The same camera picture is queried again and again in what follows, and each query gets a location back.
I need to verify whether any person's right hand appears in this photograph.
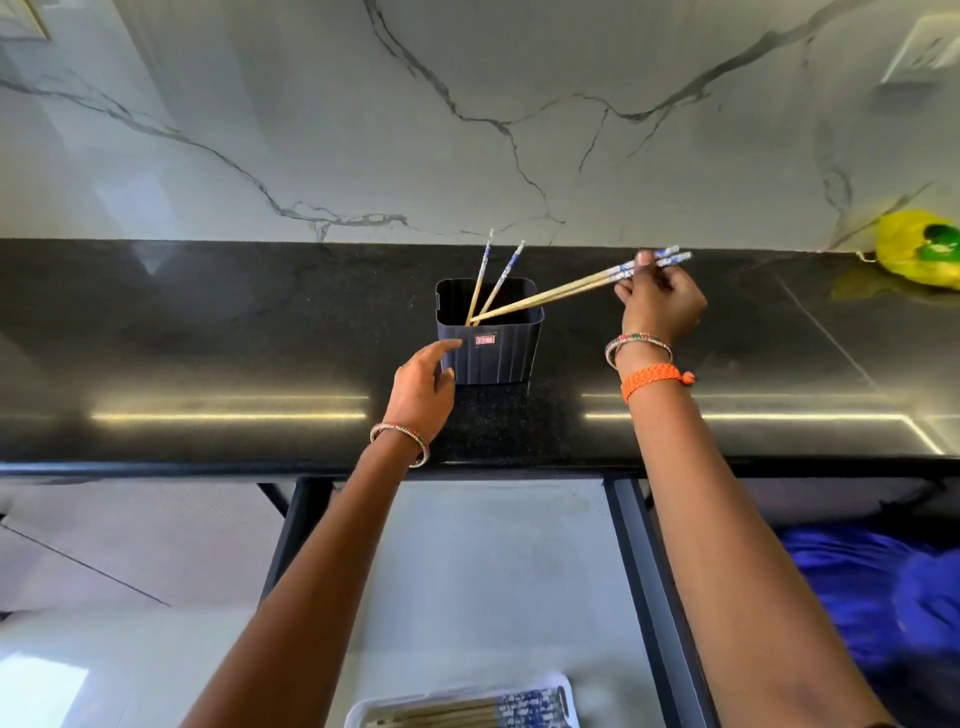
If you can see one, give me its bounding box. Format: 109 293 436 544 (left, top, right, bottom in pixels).
614 250 708 344

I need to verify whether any person's left hand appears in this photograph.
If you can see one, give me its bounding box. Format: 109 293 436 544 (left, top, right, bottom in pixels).
381 338 465 446

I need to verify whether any dark ribbed plastic container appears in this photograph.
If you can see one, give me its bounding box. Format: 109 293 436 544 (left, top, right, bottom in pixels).
435 276 546 387

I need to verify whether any wooden chopstick blue patterned end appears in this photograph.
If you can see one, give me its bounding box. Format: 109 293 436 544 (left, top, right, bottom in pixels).
469 252 694 327
469 245 681 324
477 240 527 318
465 228 495 327

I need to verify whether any person's right forearm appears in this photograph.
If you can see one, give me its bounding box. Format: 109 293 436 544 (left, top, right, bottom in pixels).
621 339 898 728

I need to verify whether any person's left forearm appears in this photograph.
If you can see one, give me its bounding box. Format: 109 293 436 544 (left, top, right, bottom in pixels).
182 429 429 728

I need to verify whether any beaded metal bangle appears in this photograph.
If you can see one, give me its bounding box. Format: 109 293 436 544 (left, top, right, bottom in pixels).
369 421 431 469
604 333 675 371

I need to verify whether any orange braided wristband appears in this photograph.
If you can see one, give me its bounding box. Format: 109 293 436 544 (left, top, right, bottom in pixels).
620 363 697 405

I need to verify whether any black metal table leg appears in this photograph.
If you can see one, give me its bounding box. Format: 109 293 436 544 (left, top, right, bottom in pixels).
258 475 336 603
603 475 723 728

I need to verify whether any yellow green plastic bag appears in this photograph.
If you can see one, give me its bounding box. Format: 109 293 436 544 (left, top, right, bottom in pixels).
855 209 960 293

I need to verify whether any bundle of patterned chopsticks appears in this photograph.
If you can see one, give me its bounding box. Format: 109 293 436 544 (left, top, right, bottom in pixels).
363 685 569 728

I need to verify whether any white plastic tray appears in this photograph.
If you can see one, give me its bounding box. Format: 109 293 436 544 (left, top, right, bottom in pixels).
344 672 581 728

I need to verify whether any blue cloth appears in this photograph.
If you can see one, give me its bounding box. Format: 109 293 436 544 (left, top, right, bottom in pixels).
778 523 960 678

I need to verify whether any white wall socket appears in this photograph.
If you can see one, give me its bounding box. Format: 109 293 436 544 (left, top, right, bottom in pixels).
880 10 960 86

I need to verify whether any framed wall fixture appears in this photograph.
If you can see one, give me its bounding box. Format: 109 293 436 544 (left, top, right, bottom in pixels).
0 0 51 43

